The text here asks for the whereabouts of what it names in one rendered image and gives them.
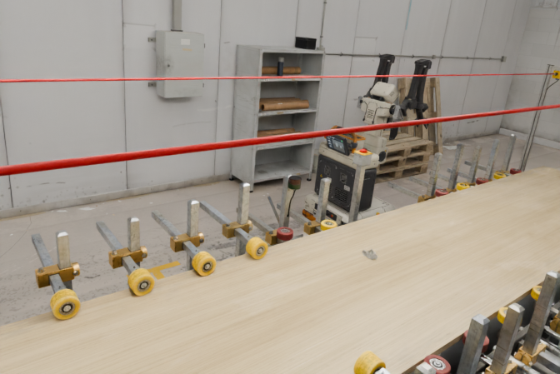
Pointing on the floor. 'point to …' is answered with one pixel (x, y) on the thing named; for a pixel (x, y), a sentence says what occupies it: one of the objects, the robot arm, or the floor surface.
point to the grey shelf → (303, 122)
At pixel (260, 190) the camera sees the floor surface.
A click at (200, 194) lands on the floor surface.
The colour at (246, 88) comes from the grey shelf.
